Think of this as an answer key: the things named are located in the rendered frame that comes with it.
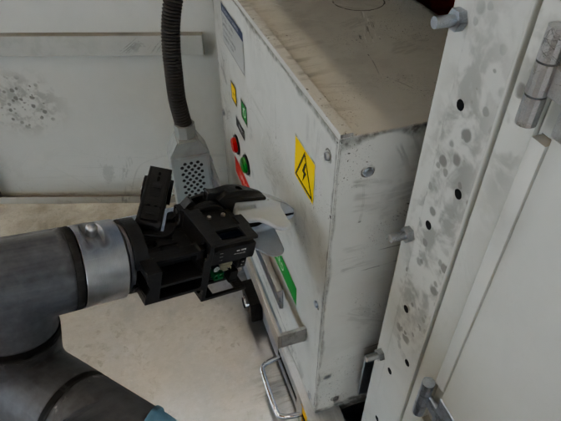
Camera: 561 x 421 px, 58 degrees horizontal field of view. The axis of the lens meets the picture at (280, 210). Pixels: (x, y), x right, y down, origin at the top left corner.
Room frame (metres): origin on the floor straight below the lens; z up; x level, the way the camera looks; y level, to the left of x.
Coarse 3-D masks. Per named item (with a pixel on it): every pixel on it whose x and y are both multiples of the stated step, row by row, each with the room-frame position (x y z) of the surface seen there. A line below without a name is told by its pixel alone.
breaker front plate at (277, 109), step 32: (224, 0) 0.73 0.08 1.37; (256, 32) 0.58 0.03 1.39; (224, 64) 0.76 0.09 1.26; (256, 64) 0.58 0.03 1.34; (224, 96) 0.78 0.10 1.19; (256, 96) 0.59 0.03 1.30; (288, 96) 0.47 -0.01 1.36; (224, 128) 0.81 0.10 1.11; (256, 128) 0.59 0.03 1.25; (288, 128) 0.47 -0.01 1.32; (320, 128) 0.39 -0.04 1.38; (256, 160) 0.60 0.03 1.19; (288, 160) 0.47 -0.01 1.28; (320, 160) 0.38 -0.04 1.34; (288, 192) 0.47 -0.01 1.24; (320, 192) 0.38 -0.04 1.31; (320, 224) 0.37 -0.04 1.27; (256, 256) 0.62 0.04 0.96; (288, 256) 0.46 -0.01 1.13; (320, 256) 0.37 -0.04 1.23; (288, 288) 0.46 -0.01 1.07; (320, 288) 0.36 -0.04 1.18; (288, 320) 0.46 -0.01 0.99; (320, 320) 0.36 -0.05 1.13
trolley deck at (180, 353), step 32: (224, 288) 0.64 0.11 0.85; (64, 320) 0.57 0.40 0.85; (96, 320) 0.57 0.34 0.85; (128, 320) 0.57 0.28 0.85; (160, 320) 0.57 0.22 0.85; (192, 320) 0.57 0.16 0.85; (224, 320) 0.57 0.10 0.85; (96, 352) 0.50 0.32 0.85; (128, 352) 0.50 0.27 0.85; (160, 352) 0.50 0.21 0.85; (192, 352) 0.50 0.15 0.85; (224, 352) 0.50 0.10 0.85; (256, 352) 0.50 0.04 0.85; (128, 384) 0.44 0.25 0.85; (160, 384) 0.44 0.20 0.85; (192, 384) 0.44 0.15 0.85; (224, 384) 0.44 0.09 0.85; (256, 384) 0.44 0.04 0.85; (192, 416) 0.38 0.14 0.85; (224, 416) 0.38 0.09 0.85; (256, 416) 0.38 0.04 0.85
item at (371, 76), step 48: (240, 0) 0.66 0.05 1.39; (288, 0) 0.67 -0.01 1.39; (336, 0) 0.67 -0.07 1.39; (384, 0) 0.67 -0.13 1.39; (288, 48) 0.52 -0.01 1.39; (336, 48) 0.52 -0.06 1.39; (384, 48) 0.52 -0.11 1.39; (432, 48) 0.52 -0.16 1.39; (336, 96) 0.42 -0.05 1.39; (384, 96) 0.42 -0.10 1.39; (432, 96) 0.42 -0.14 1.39; (384, 144) 0.36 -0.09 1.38; (336, 192) 0.35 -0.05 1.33; (384, 192) 0.37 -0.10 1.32; (336, 240) 0.35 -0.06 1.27; (384, 240) 0.37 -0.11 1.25; (336, 288) 0.35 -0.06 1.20; (384, 288) 0.37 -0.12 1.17; (336, 336) 0.36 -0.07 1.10; (336, 384) 0.36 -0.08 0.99
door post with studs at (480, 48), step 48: (480, 0) 0.31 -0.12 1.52; (528, 0) 0.27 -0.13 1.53; (480, 48) 0.30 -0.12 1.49; (480, 96) 0.28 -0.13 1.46; (432, 144) 0.32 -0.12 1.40; (480, 144) 0.27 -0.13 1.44; (432, 192) 0.30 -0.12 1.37; (432, 240) 0.29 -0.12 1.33; (432, 288) 0.28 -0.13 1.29; (384, 336) 0.33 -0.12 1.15; (384, 384) 0.30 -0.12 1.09
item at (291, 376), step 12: (264, 288) 0.58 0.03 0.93; (276, 348) 0.48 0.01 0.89; (288, 348) 0.45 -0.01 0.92; (288, 360) 0.43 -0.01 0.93; (288, 372) 0.42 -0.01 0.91; (288, 384) 0.42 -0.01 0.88; (300, 384) 0.39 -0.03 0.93; (300, 396) 0.37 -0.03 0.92; (312, 408) 0.36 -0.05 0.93; (336, 408) 0.36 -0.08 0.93; (312, 420) 0.34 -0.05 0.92; (324, 420) 0.34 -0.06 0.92; (336, 420) 0.34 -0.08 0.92
